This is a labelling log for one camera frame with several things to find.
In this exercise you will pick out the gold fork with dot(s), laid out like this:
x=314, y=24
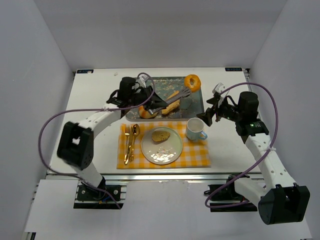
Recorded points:
x=127, y=135

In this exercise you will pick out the aluminium table edge rail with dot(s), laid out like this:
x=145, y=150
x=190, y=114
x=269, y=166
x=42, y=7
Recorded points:
x=166, y=177

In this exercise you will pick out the orange glazed bagel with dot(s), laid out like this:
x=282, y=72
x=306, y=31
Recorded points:
x=192, y=82

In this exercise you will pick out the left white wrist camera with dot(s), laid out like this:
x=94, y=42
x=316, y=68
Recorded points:
x=142, y=81

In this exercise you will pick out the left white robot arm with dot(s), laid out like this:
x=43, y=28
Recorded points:
x=76, y=144

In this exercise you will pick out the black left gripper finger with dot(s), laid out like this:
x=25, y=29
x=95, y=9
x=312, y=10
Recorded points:
x=183, y=93
x=155, y=111

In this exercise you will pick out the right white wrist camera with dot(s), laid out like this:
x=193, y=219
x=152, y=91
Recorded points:
x=219, y=88

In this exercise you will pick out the white blue mug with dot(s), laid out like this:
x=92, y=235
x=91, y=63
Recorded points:
x=195, y=129

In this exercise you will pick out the black sticker label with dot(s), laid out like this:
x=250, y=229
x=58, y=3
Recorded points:
x=233, y=69
x=84, y=71

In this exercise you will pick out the gold spoon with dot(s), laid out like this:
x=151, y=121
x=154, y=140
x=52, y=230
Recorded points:
x=136, y=133

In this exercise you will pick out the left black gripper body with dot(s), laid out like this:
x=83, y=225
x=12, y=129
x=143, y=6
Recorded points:
x=149, y=99

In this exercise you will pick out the blue floral serving tray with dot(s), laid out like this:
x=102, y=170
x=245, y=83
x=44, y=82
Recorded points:
x=189, y=106

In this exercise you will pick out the yellow checkered placemat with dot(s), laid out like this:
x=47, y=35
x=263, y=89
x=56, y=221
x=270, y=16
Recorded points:
x=195, y=154

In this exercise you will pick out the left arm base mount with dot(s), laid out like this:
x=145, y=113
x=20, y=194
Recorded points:
x=87, y=198

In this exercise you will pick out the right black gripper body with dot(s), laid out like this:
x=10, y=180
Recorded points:
x=216, y=110

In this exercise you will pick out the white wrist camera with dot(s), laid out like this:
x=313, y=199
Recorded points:
x=142, y=81
x=219, y=88

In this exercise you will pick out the black sticker label right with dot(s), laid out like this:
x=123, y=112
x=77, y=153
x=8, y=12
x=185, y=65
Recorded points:
x=233, y=69

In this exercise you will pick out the pale green round plate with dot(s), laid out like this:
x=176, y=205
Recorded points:
x=162, y=152

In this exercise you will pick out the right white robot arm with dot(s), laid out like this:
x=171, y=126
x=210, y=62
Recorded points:
x=281, y=200

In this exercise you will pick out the long pale bread loaf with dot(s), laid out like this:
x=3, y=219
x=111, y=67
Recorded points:
x=171, y=106

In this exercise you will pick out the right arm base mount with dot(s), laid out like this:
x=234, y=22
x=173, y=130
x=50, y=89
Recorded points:
x=228, y=196

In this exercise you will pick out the black sticker label left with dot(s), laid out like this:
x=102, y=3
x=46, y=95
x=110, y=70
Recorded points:
x=84, y=71

